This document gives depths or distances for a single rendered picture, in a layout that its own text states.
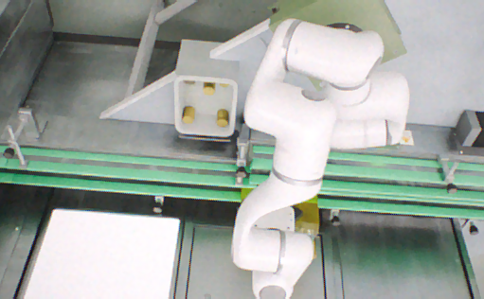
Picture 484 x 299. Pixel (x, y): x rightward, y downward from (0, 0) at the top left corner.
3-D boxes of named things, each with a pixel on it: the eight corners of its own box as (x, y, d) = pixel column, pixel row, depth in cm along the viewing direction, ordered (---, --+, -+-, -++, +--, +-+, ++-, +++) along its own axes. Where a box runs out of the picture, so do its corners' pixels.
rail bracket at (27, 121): (34, 123, 155) (9, 179, 140) (21, 84, 142) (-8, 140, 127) (49, 125, 155) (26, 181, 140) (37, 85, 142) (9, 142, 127)
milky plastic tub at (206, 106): (179, 113, 153) (175, 132, 147) (177, 56, 136) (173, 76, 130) (234, 117, 154) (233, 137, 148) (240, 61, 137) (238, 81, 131)
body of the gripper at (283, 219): (243, 257, 100) (244, 220, 110) (294, 261, 101) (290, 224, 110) (247, 231, 96) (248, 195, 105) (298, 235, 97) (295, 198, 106)
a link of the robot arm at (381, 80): (322, 53, 91) (410, 44, 89) (327, 121, 112) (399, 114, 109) (326, 95, 87) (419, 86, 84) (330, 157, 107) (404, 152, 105)
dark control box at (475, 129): (454, 126, 153) (460, 146, 148) (464, 108, 147) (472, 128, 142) (478, 129, 154) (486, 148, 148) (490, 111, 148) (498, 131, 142)
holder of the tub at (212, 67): (180, 123, 157) (176, 141, 152) (178, 55, 137) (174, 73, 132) (233, 128, 158) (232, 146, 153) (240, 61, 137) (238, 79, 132)
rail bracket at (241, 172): (235, 164, 151) (233, 197, 142) (239, 126, 138) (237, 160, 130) (244, 165, 151) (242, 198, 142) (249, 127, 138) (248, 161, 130)
